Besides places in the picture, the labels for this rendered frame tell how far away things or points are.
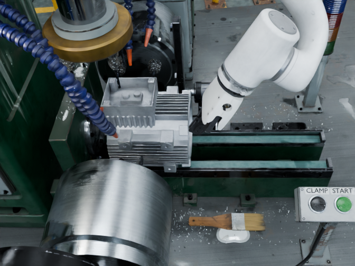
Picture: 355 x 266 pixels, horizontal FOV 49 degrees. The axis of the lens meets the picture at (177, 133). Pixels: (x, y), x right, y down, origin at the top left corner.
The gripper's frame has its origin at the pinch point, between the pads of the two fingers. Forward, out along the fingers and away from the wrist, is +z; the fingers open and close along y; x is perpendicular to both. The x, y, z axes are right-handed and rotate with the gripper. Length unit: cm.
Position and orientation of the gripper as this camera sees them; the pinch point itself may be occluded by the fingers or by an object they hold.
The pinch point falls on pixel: (198, 126)
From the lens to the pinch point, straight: 91.9
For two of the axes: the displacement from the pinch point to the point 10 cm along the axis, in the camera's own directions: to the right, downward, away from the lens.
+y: 0.5, -7.5, 6.6
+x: -9.0, -3.3, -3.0
